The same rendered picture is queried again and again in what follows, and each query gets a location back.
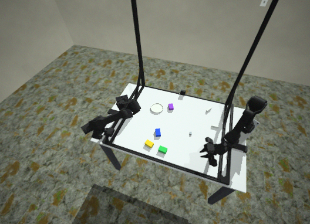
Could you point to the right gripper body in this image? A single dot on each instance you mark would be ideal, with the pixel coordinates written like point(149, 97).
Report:
point(109, 131)

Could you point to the yellow block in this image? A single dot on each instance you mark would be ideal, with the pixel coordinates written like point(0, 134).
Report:
point(149, 143)

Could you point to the blue block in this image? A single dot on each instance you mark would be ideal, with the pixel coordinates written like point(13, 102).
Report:
point(158, 134)

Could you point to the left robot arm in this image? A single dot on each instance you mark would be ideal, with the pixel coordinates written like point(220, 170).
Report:
point(256, 105)

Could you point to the white saucer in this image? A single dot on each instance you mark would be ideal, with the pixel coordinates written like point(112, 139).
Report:
point(156, 107)

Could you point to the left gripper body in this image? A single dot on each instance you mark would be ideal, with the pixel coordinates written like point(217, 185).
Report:
point(212, 161)

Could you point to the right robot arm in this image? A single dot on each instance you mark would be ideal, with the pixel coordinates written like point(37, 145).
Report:
point(100, 122)

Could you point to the green block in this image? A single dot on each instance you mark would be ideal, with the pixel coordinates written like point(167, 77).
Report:
point(162, 149)

